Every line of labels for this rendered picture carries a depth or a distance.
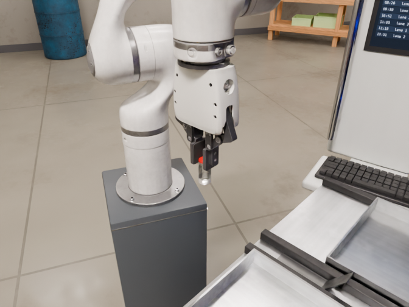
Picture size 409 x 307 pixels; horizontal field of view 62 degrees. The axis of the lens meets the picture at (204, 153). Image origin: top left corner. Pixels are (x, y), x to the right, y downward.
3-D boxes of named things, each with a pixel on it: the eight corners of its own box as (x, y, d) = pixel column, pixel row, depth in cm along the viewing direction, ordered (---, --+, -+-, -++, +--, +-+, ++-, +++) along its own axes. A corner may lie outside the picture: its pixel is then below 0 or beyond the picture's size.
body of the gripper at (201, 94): (249, 53, 47) (244, 127, 53) (196, 42, 53) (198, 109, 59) (212, 64, 43) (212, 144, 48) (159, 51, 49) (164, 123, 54)
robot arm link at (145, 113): (115, 121, 89) (101, 24, 77) (181, 108, 96) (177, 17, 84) (128, 141, 79) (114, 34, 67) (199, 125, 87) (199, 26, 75)
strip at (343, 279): (347, 294, 63) (354, 272, 60) (340, 304, 61) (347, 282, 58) (281, 254, 71) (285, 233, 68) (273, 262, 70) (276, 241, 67)
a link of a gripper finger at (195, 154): (206, 122, 56) (206, 158, 59) (192, 117, 57) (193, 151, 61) (192, 129, 54) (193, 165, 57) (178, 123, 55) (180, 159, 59)
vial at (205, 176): (213, 181, 59) (213, 160, 57) (204, 187, 58) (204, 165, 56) (204, 176, 60) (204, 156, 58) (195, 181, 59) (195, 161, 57)
